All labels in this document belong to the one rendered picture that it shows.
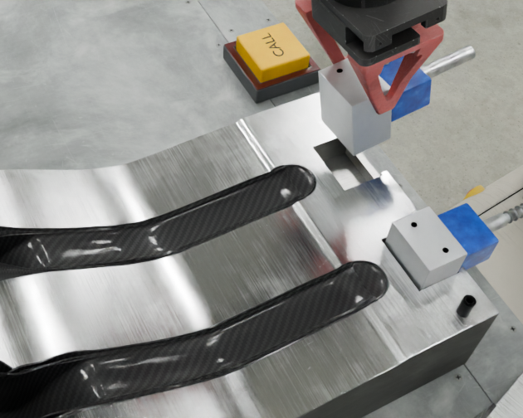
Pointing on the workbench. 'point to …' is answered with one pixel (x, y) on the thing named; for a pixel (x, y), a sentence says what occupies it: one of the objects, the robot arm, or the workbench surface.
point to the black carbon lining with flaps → (105, 236)
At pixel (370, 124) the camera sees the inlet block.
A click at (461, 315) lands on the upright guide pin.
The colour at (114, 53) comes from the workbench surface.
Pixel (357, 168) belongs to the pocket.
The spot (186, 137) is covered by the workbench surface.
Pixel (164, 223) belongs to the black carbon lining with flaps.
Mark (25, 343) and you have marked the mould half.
